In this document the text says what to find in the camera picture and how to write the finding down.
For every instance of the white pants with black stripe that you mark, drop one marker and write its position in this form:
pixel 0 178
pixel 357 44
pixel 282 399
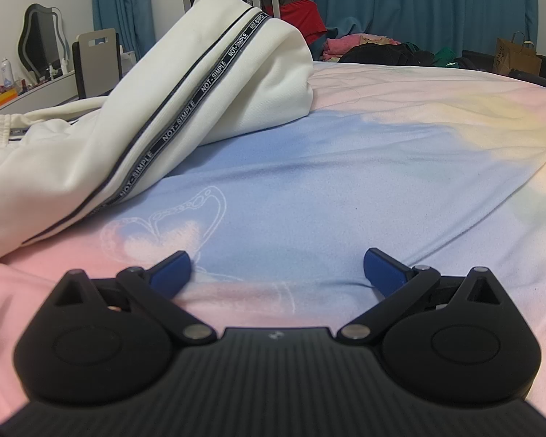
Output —
pixel 118 127

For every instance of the brown paper bag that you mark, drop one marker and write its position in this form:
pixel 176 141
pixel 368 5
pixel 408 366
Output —
pixel 516 57

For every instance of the pink cloth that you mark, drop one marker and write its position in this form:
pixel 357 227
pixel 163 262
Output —
pixel 346 46

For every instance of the blue curtain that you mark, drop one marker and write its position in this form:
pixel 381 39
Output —
pixel 418 0
pixel 120 7

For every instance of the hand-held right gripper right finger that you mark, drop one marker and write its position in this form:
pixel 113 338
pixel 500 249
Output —
pixel 384 274

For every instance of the pastel printed bed sheet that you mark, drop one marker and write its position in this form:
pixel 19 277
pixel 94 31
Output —
pixel 346 182

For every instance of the red cloth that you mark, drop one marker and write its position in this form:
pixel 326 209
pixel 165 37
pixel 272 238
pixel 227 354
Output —
pixel 305 20

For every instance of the white dressing table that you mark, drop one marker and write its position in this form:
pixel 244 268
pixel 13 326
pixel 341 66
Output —
pixel 32 93

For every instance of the white spray bottle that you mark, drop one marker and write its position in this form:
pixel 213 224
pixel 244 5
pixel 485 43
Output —
pixel 5 72

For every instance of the dark cloth pile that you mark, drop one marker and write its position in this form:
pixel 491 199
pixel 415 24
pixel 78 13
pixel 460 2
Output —
pixel 386 54

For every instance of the green cloth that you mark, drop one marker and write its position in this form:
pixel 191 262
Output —
pixel 446 58

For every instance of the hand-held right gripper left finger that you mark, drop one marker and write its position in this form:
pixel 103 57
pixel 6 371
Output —
pixel 170 274

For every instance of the wavy-edged vanity mirror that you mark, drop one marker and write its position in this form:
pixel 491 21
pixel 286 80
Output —
pixel 38 43

